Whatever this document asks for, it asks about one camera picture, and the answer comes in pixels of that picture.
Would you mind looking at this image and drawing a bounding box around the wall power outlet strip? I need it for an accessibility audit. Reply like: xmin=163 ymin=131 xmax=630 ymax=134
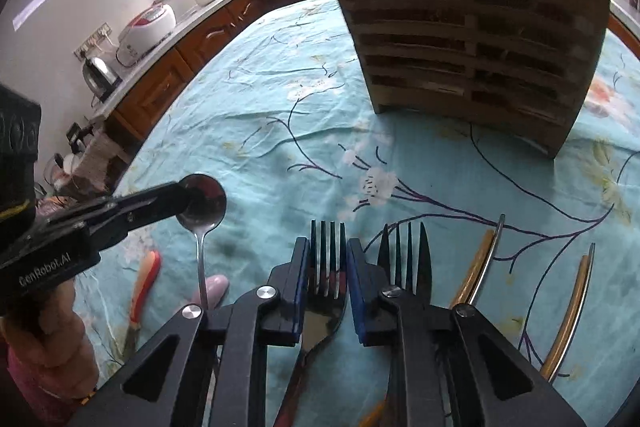
xmin=74 ymin=23 xmax=113 ymax=59

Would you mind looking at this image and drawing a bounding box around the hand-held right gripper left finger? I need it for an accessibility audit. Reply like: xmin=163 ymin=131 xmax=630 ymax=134
xmin=70 ymin=236 xmax=312 ymax=427

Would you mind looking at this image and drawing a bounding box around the steel fork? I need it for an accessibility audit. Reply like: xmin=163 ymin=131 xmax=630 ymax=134
xmin=376 ymin=221 xmax=433 ymax=308
xmin=272 ymin=219 xmax=348 ymax=427

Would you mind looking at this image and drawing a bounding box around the gold and silver chopstick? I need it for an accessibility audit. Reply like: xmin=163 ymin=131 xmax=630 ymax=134
xmin=450 ymin=214 xmax=506 ymax=310
xmin=540 ymin=243 xmax=596 ymax=383

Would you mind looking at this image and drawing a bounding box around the teal floral tablecloth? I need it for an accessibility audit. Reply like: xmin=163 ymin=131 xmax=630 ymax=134
xmin=70 ymin=0 xmax=640 ymax=427

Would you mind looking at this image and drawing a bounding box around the red and white rice cooker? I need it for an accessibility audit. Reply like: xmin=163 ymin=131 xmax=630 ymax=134
xmin=116 ymin=3 xmax=177 ymax=68

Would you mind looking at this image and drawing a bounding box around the steel electric kettle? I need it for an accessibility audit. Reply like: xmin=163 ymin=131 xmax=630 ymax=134
xmin=82 ymin=56 xmax=122 ymax=102

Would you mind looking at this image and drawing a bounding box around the wooden slatted utensil holder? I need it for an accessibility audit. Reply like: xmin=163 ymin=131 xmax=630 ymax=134
xmin=312 ymin=0 xmax=613 ymax=159

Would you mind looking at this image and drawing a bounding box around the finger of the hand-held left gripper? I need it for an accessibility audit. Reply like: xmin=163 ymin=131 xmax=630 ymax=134
xmin=87 ymin=206 xmax=188 ymax=254
xmin=37 ymin=179 xmax=191 ymax=233

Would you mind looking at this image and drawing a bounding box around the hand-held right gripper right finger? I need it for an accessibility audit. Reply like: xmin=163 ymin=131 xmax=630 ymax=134
xmin=346 ymin=237 xmax=586 ymax=427

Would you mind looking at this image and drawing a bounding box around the person's left forearm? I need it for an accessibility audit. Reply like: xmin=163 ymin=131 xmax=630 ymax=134
xmin=0 ymin=347 xmax=98 ymax=427

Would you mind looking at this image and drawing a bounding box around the steel spoon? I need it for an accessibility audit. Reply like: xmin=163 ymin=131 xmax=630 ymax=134
xmin=176 ymin=173 xmax=227 ymax=312

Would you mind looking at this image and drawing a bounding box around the orange handled utensil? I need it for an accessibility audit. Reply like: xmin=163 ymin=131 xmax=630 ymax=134
xmin=122 ymin=249 xmax=163 ymax=358

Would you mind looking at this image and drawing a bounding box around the person's left hand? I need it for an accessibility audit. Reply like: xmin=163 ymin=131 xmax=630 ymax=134
xmin=0 ymin=279 xmax=101 ymax=400

